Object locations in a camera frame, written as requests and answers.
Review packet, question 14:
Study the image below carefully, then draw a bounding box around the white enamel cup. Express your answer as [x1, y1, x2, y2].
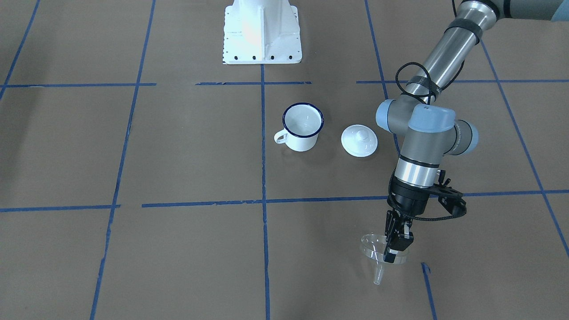
[274, 103, 325, 152]

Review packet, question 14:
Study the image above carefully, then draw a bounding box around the white cup lid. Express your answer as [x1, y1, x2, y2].
[340, 125, 379, 158]

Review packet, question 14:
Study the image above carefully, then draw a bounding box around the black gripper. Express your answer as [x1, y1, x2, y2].
[385, 179, 431, 263]

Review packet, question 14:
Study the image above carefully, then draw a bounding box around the clear glass funnel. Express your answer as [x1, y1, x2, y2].
[360, 234, 410, 286]

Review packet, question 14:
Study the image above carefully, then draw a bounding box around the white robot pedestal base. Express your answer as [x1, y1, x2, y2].
[222, 0, 303, 65]

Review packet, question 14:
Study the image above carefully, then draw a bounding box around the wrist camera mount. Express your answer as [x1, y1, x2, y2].
[434, 170, 467, 220]

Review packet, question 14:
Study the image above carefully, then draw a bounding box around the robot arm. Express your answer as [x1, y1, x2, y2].
[376, 0, 568, 264]

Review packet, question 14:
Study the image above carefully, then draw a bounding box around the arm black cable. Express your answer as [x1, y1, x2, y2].
[388, 61, 467, 223]

